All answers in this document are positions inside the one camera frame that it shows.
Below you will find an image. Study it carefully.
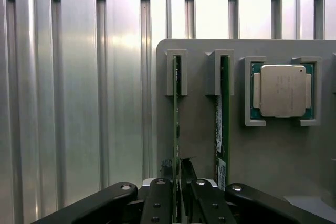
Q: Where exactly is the silver CPU chip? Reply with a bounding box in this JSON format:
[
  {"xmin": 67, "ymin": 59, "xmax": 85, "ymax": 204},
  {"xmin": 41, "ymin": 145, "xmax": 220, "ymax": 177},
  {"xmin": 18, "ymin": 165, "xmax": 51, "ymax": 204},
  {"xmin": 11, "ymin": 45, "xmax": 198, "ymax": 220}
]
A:
[{"xmin": 250, "ymin": 62, "xmax": 315, "ymax": 119}]

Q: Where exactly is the grey parts rack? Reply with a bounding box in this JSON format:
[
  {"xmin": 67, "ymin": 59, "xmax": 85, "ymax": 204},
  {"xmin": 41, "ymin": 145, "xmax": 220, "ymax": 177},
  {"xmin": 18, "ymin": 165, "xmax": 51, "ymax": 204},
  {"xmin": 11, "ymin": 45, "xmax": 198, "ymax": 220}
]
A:
[{"xmin": 155, "ymin": 38, "xmax": 336, "ymax": 224}]

